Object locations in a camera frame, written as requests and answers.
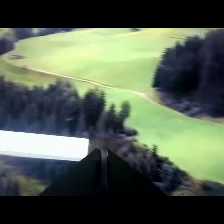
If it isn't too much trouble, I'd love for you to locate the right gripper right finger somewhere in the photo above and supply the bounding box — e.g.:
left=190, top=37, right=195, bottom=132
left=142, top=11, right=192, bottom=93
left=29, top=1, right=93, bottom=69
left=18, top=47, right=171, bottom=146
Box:
left=106, top=148, right=167, bottom=197

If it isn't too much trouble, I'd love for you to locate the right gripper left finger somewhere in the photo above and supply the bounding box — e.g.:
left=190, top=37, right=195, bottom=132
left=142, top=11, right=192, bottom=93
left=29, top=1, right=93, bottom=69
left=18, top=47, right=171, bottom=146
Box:
left=39, top=148, right=102, bottom=197

